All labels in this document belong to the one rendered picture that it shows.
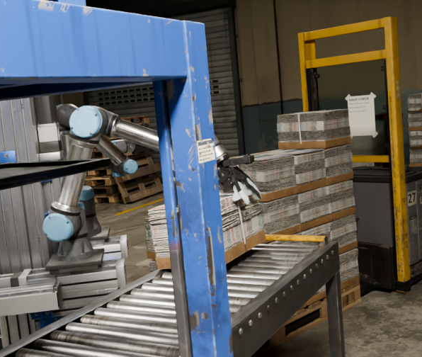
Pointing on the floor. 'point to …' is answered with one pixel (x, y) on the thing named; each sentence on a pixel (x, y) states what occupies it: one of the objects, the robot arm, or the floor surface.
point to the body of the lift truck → (378, 181)
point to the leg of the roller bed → (335, 316)
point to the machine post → (193, 204)
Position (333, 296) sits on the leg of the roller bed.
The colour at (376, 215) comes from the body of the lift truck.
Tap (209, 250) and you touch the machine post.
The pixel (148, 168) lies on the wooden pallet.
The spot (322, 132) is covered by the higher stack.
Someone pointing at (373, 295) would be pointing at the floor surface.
